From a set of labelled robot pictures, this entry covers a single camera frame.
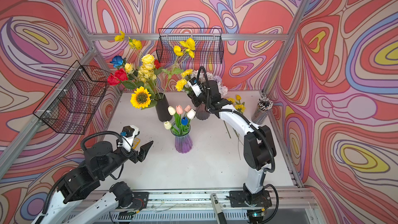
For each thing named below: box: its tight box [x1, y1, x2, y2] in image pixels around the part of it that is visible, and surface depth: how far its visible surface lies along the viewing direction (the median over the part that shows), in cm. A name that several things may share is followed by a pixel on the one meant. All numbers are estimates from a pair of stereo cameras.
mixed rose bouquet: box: [107, 30, 162, 101], surface depth 74 cm
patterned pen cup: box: [251, 97, 274, 125], surface depth 93 cm
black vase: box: [154, 92, 173, 122], surface depth 100 cm
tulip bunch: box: [163, 104, 196, 136], surface depth 73 cm
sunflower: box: [130, 86, 152, 109], surface depth 66 cm
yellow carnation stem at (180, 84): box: [175, 78, 188, 92], surface depth 80 cm
